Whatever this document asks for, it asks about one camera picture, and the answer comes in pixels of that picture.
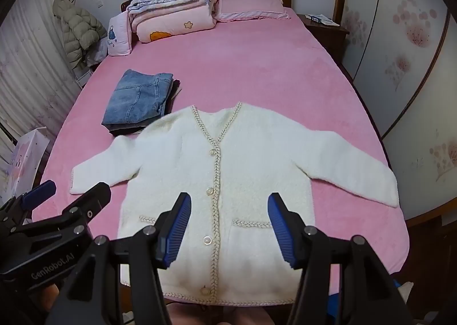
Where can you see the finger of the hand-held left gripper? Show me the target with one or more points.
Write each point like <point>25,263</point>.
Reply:
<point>41,193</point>
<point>92,198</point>

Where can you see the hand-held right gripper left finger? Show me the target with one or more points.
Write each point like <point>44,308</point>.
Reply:
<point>176,228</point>

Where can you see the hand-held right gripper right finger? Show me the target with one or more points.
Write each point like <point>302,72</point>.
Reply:
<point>282,228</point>

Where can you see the white fluffy cardigan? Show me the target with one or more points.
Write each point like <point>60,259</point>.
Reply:
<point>250,168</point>

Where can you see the folded dark clothes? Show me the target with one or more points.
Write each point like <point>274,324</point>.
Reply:
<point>174,91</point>

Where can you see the white printed gift bag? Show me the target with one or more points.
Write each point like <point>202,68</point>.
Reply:
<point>25,161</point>

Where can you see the folded blue jeans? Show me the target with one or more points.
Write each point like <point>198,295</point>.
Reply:
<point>135,96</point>

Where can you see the pale patterned curtain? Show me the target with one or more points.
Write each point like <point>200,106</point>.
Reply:
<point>28,61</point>

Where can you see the white plastic bag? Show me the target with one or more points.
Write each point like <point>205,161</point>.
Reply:
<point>97,52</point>

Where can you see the bed with pink sheet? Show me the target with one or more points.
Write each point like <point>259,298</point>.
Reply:
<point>267,71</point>

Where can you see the small pink printed cushion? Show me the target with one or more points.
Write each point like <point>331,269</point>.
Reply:
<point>119,36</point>

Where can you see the beige puffer jacket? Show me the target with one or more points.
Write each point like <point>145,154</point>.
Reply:
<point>76,29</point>

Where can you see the dark wooden nightstand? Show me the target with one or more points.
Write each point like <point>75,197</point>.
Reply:
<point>328,39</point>

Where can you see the white papers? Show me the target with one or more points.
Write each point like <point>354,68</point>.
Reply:
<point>328,21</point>

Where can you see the small blue box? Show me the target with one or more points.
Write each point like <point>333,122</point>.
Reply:
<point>315,18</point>

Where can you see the pink pillow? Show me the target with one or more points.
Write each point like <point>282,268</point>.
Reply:
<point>250,7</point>

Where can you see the floral sliding wardrobe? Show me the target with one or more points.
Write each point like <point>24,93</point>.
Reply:
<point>410,43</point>

